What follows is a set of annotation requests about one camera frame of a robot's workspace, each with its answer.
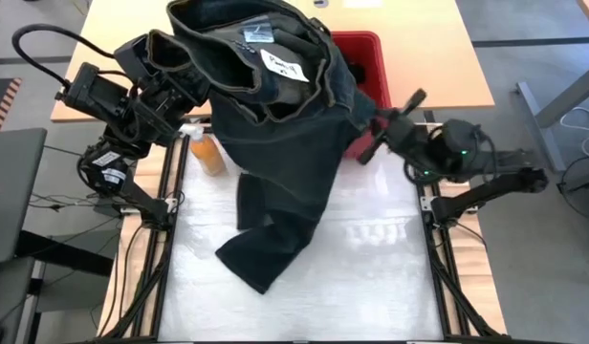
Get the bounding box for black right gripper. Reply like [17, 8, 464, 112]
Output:
[359, 88, 437, 167]

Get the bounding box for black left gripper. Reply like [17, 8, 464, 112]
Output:
[113, 33, 212, 147]

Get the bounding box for blue denim jeans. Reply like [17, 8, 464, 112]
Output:
[148, 0, 380, 295]

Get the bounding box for orange spray bottle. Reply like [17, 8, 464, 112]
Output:
[178, 123, 229, 178]

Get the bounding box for red plastic bin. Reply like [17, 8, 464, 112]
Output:
[330, 31, 394, 161]

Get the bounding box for white paper sheet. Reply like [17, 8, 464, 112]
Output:
[342, 0, 384, 10]

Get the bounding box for white table mat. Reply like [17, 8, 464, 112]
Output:
[158, 132, 444, 343]

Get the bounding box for orange black striped floor mat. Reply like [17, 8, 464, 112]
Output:
[0, 77, 23, 134]

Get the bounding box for grey desk leg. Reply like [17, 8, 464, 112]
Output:
[516, 61, 589, 173]

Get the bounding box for black metal base bar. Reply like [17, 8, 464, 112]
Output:
[16, 231, 115, 278]

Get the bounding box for black floor cable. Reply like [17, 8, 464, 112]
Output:
[29, 191, 131, 216]

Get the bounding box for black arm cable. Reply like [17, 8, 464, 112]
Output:
[11, 23, 117, 91]

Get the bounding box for black aluminium table frame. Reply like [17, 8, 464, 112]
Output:
[98, 122, 509, 344]

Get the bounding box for white floor cable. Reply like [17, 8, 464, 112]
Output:
[559, 107, 589, 161]

